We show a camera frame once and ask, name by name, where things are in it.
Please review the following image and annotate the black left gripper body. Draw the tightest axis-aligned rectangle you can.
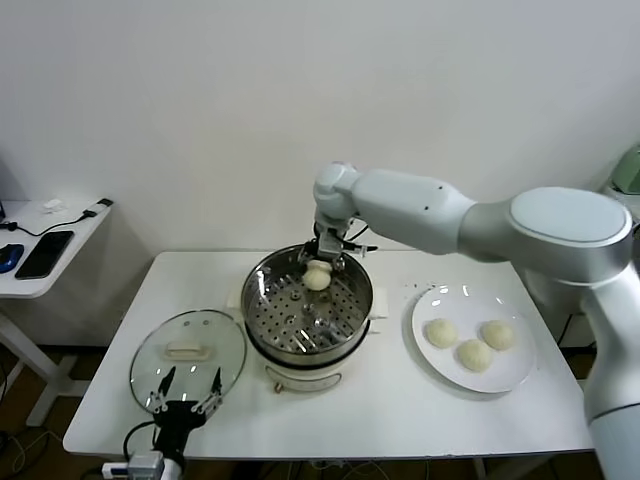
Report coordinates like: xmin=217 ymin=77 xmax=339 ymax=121
xmin=152 ymin=399 xmax=209 ymax=459

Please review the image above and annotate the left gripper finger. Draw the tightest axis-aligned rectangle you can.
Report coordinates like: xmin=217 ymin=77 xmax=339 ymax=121
xmin=192 ymin=367 xmax=225 ymax=416
xmin=144 ymin=366 xmax=177 ymax=412

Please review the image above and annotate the white steamed baozi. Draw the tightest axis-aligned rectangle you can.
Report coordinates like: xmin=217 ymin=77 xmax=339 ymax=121
xmin=302 ymin=259 xmax=334 ymax=292
xmin=479 ymin=319 xmax=516 ymax=351
xmin=453 ymin=338 xmax=496 ymax=375
xmin=424 ymin=318 xmax=460 ymax=350

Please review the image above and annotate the glass lid cream handle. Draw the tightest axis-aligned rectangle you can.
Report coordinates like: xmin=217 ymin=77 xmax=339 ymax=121
xmin=129 ymin=309 xmax=249 ymax=409

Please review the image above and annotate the perforated steel steamer basket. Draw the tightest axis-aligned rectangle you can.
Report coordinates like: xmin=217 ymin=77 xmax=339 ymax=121
xmin=240 ymin=243 xmax=374 ymax=354

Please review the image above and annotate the cream electric cooker pot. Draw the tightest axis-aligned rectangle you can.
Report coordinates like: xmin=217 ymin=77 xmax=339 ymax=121
xmin=227 ymin=279 xmax=390 ymax=396

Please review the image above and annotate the white round plate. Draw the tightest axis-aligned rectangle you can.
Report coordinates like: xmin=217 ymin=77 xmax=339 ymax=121
xmin=410 ymin=284 xmax=539 ymax=394

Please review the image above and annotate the white side table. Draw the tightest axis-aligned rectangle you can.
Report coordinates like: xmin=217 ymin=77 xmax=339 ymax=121
xmin=0 ymin=199 xmax=114 ymax=426

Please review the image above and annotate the black smartphone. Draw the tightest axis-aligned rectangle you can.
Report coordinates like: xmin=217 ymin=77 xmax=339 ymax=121
xmin=14 ymin=230 xmax=75 ymax=281

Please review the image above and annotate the blue computer mouse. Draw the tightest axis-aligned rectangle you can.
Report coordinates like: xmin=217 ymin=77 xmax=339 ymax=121
xmin=0 ymin=243 xmax=25 ymax=274

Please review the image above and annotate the pale green appliance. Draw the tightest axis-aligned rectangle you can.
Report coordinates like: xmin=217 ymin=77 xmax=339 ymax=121
xmin=612 ymin=143 xmax=640 ymax=195

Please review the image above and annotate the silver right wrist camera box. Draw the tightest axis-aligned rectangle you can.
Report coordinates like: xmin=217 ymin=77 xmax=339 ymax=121
xmin=317 ymin=225 xmax=346 ymax=262

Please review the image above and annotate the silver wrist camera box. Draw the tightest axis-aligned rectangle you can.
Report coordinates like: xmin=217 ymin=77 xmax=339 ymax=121
xmin=317 ymin=225 xmax=346 ymax=262
xmin=127 ymin=438 xmax=165 ymax=474

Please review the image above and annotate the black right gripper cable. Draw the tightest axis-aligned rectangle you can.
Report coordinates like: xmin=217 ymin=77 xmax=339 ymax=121
xmin=339 ymin=222 xmax=380 ymax=254

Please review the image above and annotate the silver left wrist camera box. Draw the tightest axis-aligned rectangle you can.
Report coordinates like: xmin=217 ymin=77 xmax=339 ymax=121
xmin=127 ymin=438 xmax=165 ymax=474

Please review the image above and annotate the black charger cable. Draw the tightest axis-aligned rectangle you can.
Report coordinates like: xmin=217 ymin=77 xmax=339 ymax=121
xmin=0 ymin=198 xmax=114 ymax=239

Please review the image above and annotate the black power adapter cable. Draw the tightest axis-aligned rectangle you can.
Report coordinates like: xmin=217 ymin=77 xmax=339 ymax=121
xmin=557 ymin=312 xmax=576 ymax=347

